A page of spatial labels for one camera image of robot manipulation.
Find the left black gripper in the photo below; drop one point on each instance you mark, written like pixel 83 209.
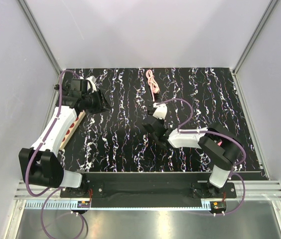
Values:
pixel 102 105

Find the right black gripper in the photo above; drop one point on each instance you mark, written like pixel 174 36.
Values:
pixel 160 121

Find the pink charger plug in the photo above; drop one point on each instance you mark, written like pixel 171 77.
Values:
pixel 151 109

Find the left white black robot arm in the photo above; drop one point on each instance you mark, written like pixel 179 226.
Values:
pixel 39 163

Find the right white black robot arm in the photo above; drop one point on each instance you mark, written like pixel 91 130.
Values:
pixel 221 146

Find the beige red power strip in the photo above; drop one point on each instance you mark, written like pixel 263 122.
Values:
pixel 72 129

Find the black marbled mat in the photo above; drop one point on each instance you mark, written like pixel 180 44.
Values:
pixel 116 141

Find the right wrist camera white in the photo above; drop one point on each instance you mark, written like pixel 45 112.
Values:
pixel 160 111

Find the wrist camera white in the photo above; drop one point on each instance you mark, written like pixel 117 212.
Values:
pixel 160 111
pixel 91 86

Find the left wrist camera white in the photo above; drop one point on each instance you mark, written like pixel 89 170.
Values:
pixel 91 86

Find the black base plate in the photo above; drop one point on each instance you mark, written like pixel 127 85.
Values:
pixel 103 183

